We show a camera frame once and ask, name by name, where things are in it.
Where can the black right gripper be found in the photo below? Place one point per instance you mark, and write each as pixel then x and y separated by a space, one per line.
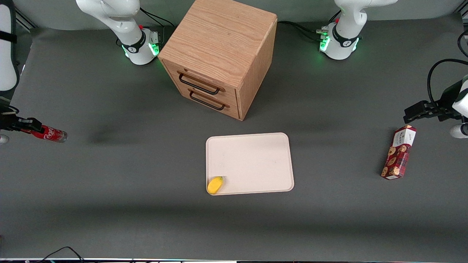
pixel 8 121

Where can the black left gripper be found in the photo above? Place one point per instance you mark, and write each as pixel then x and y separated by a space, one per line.
pixel 442 105

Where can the red soda can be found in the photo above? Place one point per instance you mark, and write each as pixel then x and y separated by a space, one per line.
pixel 51 134

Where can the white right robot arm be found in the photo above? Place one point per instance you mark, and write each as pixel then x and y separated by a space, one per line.
pixel 135 44

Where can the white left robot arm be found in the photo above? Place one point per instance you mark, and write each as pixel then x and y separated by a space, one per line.
pixel 342 44

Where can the beige rectangular tray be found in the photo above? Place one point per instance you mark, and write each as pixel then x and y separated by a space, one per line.
pixel 252 160

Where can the red tartan cookie box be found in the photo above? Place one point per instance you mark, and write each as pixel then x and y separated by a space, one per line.
pixel 398 153

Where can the wide oak drawer front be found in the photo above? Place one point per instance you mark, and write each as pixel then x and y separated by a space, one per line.
pixel 172 71

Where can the narrow oak drawer front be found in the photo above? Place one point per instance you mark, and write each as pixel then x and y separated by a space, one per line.
pixel 234 111

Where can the small yellow mango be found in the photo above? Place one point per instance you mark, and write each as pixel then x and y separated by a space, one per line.
pixel 215 185

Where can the oak wooden drawer cabinet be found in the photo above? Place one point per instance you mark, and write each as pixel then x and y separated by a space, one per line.
pixel 219 40

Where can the dark aluminium frame rail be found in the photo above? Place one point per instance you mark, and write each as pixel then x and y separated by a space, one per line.
pixel 25 18

